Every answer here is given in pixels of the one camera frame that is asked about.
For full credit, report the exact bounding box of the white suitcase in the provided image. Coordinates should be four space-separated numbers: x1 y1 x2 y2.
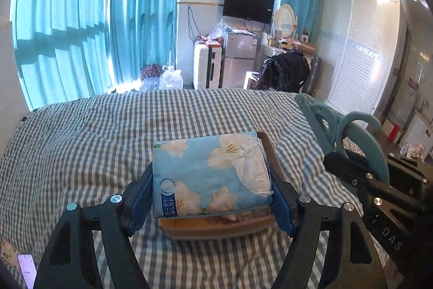
192 43 224 90

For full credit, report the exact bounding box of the wide teal curtain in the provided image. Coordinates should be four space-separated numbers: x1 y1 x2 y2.
11 0 116 111

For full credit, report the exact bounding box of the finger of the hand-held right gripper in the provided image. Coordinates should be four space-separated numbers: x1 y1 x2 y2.
386 155 433 182
323 152 390 199

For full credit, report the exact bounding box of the oval white vanity mirror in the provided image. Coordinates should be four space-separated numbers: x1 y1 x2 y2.
273 4 298 40

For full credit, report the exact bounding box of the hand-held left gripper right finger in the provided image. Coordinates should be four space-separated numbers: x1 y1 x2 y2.
269 169 389 289

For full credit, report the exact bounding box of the white vanity desk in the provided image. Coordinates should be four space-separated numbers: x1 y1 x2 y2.
260 35 317 60

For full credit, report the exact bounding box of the white stool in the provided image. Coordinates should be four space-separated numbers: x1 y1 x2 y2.
244 70 261 89

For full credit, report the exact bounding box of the phone with lit screen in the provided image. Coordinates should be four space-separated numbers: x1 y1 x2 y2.
17 253 38 289

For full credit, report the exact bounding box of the white wardrobe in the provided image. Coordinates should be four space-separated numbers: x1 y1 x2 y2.
317 0 402 116

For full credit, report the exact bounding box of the white plastic bag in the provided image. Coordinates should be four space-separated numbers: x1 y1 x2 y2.
159 64 184 90

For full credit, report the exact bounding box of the blue floral tissue pack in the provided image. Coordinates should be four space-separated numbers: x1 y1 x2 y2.
152 131 274 219

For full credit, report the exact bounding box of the clear plastic bag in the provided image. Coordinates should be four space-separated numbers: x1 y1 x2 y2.
206 20 228 43

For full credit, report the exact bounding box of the chair with black jacket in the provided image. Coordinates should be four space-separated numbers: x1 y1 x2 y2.
256 50 311 94

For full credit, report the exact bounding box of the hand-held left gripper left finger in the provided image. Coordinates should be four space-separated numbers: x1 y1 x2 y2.
32 163 155 289

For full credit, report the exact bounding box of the small card on bed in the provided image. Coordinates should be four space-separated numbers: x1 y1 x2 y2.
0 239 21 271

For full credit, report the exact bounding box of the dark floral bag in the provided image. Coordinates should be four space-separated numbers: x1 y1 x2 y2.
140 63 163 80

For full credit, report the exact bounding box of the silver fridge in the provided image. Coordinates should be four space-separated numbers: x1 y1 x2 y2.
222 32 260 89

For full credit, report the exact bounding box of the checked bed blanket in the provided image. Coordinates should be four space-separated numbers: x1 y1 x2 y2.
0 87 389 289

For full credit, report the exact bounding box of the cardboard box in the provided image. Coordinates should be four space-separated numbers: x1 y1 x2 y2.
158 131 289 242

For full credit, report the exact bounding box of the black wall television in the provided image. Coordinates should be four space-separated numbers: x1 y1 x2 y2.
223 0 275 25

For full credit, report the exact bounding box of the red bottle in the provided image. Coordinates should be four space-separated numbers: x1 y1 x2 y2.
386 121 402 143

